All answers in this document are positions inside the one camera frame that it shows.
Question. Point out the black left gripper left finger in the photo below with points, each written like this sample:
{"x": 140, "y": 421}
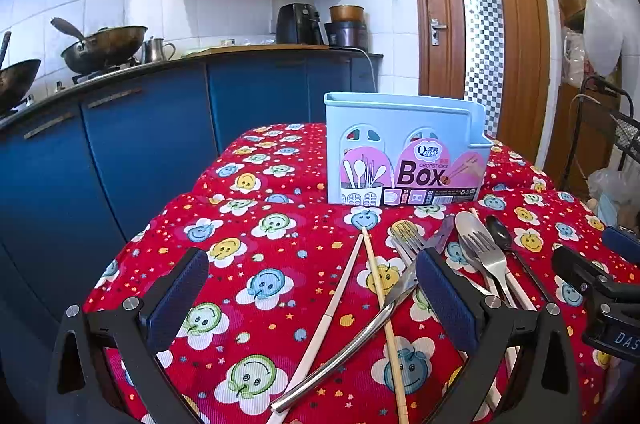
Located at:
{"x": 81, "y": 388}

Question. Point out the black spoon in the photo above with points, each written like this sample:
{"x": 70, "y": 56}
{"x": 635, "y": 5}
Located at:
{"x": 503, "y": 239}

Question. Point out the black wire rack cart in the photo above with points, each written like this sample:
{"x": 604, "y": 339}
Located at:
{"x": 620, "y": 130}

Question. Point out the dark wok with handle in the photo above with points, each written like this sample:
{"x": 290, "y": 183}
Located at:
{"x": 100, "y": 50}

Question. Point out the black air fryer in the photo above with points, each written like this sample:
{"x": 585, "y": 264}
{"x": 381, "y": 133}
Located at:
{"x": 300, "y": 24}

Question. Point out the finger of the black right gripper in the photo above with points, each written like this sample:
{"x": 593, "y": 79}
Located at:
{"x": 612, "y": 308}
{"x": 622, "y": 242}

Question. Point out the grey steel fork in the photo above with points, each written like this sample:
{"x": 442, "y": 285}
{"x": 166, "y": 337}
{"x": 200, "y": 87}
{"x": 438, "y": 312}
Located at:
{"x": 492, "y": 259}

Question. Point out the light blue utensil holder box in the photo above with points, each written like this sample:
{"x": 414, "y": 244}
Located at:
{"x": 392, "y": 150}

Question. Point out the black wok at left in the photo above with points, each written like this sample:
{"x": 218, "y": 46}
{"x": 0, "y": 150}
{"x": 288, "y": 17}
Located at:
{"x": 15, "y": 82}

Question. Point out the wooden shelf unit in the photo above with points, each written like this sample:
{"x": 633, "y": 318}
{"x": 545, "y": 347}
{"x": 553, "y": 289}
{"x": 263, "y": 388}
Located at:
{"x": 593, "y": 150}

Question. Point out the wooden door with glass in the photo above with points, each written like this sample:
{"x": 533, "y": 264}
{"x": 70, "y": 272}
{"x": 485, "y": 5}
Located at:
{"x": 495, "y": 53}

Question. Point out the white chopstick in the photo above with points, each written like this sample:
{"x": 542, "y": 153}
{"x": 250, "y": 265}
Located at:
{"x": 323, "y": 327}

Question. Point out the dark rice cooker pot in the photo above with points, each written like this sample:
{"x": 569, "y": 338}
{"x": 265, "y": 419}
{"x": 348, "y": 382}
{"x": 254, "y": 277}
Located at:
{"x": 348, "y": 27}

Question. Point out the steel kettle jug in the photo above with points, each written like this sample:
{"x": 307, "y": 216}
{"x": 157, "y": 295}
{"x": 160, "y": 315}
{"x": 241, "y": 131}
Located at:
{"x": 157, "y": 50}

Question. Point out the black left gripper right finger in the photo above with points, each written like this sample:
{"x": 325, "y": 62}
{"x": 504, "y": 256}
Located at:
{"x": 543, "y": 386}

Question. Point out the white plastic bag hanging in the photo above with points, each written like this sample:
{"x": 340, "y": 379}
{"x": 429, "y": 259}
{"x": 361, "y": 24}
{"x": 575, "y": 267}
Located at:
{"x": 602, "y": 35}

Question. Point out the blue base cabinets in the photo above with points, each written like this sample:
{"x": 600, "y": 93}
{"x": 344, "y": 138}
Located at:
{"x": 84, "y": 170}

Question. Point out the bamboo chopstick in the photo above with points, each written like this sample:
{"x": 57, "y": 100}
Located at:
{"x": 401, "y": 403}

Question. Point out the red smiley flower tablecloth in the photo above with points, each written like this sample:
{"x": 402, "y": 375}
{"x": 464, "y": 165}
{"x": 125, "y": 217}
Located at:
{"x": 281, "y": 257}

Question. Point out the cream plastic spoon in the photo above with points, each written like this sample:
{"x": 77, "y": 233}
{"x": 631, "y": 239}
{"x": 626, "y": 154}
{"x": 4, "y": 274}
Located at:
{"x": 466, "y": 223}

